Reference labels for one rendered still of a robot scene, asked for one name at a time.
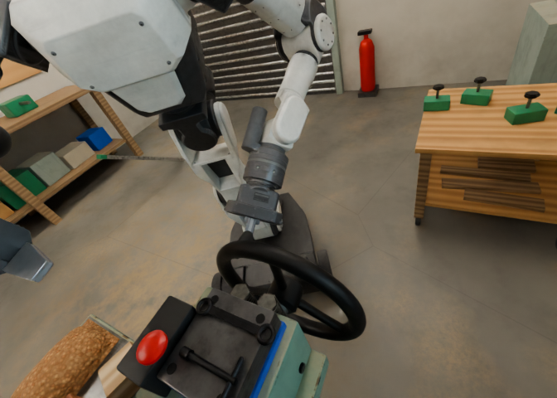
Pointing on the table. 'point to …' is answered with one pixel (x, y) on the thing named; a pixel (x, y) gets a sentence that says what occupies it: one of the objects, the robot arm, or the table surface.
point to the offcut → (111, 387)
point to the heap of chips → (68, 363)
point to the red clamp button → (152, 347)
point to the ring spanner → (237, 321)
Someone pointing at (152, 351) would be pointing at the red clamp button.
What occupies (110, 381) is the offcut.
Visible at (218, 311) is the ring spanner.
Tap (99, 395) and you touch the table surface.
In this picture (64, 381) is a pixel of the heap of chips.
